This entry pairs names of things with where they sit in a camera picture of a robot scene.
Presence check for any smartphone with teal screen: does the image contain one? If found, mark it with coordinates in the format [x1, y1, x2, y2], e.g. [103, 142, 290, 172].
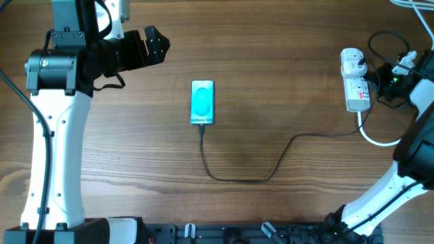
[190, 80, 214, 125]

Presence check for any black USB charging cable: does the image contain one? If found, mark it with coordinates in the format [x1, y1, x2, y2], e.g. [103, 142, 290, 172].
[198, 55, 382, 184]

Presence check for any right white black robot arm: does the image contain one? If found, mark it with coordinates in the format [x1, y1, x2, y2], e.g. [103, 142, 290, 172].
[323, 54, 433, 243]

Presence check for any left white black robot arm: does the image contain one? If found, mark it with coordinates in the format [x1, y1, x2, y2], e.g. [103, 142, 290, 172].
[3, 0, 170, 243]

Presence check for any white USB charger adapter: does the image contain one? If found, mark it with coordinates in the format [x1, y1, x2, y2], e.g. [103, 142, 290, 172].
[340, 60, 368, 79]

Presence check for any white power strip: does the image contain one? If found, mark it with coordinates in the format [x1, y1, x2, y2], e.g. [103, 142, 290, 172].
[340, 48, 370, 113]

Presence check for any white power strip cord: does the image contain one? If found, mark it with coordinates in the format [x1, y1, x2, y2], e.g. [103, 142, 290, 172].
[357, 0, 434, 148]

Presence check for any white cables top right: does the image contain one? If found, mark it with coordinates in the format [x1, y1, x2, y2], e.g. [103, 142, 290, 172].
[389, 0, 434, 12]

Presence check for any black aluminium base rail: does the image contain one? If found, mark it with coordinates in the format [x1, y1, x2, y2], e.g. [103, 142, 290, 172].
[139, 222, 384, 244]

